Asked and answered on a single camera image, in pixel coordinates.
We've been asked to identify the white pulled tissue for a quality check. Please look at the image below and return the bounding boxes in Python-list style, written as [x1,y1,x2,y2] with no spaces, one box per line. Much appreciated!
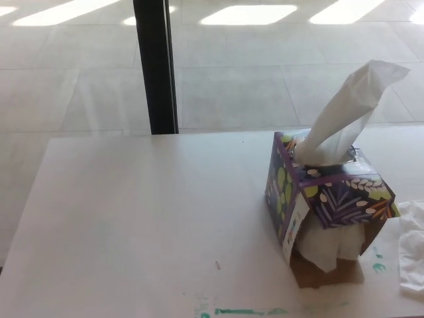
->
[293,59,411,166]

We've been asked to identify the purple floral tissue box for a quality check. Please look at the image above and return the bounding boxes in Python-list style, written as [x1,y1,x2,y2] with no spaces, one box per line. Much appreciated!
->
[264,130,401,290]

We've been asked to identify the crumpled white tissue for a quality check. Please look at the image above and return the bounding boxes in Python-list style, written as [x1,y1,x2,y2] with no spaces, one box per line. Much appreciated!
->
[396,199,424,295]

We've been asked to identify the black window post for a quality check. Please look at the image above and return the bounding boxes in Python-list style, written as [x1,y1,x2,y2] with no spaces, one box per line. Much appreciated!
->
[132,0,180,135]

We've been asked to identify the white tissue stack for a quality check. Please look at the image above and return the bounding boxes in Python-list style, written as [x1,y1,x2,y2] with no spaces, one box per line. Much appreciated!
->
[295,223,365,273]

